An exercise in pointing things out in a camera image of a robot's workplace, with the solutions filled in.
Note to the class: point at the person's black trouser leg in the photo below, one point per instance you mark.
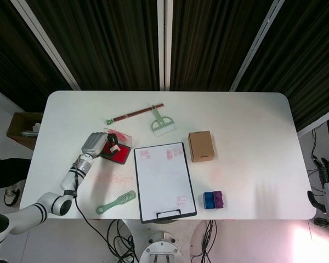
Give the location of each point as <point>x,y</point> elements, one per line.
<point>8,171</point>

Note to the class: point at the white black sneaker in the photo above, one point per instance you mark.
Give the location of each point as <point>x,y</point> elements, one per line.
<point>12,195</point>

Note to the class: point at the small white stamp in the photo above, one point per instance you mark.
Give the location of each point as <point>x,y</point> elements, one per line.
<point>114,148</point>

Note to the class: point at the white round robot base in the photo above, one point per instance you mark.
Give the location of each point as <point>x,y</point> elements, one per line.
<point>161,246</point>

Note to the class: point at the blue toy block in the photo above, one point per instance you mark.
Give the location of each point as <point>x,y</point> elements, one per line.
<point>209,200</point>

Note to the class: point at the white stamped paper sheet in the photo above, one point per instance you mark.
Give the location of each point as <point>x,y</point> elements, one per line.
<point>164,180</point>

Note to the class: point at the green small hand broom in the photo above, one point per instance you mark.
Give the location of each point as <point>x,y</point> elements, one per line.
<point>162,126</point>

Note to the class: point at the red ink pad case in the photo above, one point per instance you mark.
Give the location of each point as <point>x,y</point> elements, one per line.
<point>124,153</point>

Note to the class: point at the white frame post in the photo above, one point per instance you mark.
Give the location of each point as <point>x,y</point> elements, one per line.
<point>164,41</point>
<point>44,41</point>
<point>259,41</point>

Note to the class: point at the open cardboard floor box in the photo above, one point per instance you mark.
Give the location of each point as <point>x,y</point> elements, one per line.
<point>20,128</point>

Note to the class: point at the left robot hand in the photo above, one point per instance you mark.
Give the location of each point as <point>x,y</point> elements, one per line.
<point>93,143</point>

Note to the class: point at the dark pleated curtain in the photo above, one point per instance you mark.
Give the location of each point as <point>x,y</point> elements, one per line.
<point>214,41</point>
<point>304,68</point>
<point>104,41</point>
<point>11,54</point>

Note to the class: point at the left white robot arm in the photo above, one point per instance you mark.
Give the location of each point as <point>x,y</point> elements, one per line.
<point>54,204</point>

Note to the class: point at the black clipboard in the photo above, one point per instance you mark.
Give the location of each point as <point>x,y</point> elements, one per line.
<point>137,191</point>

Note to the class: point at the purple toy block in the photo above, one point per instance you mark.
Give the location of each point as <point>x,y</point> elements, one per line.
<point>219,199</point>

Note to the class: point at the green hairbrush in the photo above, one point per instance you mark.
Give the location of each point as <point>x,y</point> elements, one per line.
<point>123,197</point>

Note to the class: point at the brown cardboard box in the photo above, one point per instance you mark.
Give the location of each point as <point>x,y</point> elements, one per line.
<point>201,146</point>

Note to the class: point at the brown stick with green end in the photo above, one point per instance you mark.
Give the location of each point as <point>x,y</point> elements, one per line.
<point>137,111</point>

